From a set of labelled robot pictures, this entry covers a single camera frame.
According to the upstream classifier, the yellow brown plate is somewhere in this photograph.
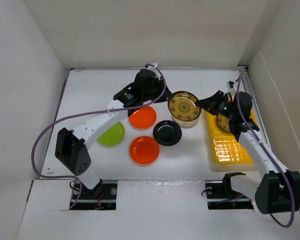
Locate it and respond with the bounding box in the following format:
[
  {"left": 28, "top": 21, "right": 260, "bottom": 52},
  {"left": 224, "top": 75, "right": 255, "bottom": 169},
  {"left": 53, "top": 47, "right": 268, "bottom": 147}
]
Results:
[
  {"left": 167, "top": 91, "right": 202, "bottom": 121},
  {"left": 216, "top": 114, "right": 231, "bottom": 133}
]

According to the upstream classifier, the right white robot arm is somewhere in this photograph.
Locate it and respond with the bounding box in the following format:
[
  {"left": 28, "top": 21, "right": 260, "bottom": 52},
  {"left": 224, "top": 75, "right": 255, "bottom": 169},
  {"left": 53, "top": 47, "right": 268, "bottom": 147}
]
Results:
[{"left": 195, "top": 91, "right": 300, "bottom": 215}]

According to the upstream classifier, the green plate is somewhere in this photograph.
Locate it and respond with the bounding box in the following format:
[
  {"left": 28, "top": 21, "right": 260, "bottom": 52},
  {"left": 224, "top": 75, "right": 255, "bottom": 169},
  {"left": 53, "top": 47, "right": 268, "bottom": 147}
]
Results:
[{"left": 97, "top": 122, "right": 125, "bottom": 147}]

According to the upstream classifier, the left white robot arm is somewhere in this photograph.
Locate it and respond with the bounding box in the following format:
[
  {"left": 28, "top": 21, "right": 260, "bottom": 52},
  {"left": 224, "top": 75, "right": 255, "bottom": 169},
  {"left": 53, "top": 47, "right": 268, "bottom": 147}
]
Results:
[{"left": 54, "top": 64, "right": 172, "bottom": 199}]

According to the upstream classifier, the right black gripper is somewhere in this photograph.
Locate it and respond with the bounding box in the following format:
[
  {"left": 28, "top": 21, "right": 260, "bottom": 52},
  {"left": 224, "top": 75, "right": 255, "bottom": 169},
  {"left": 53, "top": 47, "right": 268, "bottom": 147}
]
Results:
[{"left": 195, "top": 90, "right": 237, "bottom": 121}]

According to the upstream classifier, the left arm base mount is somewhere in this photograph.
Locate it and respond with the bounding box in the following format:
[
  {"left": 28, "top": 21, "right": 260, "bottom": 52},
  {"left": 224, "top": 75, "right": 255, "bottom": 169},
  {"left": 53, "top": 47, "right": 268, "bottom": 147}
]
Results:
[{"left": 69, "top": 180, "right": 118, "bottom": 211}]

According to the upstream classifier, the cream plate with characters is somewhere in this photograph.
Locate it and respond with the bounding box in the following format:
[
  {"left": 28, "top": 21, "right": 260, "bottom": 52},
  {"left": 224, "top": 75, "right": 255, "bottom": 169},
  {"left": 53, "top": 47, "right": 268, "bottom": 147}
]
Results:
[{"left": 172, "top": 117, "right": 200, "bottom": 128}]

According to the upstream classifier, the black plate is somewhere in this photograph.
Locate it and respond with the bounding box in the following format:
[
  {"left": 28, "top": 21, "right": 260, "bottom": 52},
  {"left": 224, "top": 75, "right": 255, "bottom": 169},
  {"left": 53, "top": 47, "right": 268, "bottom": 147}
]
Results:
[{"left": 152, "top": 120, "right": 182, "bottom": 147}]

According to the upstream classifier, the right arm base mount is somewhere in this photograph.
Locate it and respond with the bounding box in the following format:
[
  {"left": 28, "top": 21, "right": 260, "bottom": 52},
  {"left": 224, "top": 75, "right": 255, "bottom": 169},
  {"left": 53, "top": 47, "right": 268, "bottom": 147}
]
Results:
[{"left": 201, "top": 180, "right": 254, "bottom": 210}]

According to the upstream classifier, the yellow plastic bin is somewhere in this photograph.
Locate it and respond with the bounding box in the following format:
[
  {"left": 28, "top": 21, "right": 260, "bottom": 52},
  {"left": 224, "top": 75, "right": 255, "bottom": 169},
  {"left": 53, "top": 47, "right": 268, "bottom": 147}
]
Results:
[{"left": 205, "top": 112, "right": 253, "bottom": 165}]

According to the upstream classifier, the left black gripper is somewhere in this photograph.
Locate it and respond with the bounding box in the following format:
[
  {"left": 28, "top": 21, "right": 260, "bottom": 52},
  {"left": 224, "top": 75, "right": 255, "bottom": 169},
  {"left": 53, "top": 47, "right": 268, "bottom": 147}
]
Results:
[{"left": 142, "top": 76, "right": 174, "bottom": 103}]

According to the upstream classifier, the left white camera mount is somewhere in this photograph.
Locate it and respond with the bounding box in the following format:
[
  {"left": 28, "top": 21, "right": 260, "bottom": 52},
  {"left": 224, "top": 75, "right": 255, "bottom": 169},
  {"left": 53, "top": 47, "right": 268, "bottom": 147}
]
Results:
[{"left": 145, "top": 62, "right": 161, "bottom": 76}]

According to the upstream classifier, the orange plate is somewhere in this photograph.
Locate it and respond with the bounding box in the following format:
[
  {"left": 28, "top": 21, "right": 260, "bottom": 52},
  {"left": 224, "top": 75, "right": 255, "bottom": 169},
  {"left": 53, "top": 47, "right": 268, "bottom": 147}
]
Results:
[
  {"left": 129, "top": 106, "right": 157, "bottom": 130},
  {"left": 129, "top": 136, "right": 160, "bottom": 165}
]

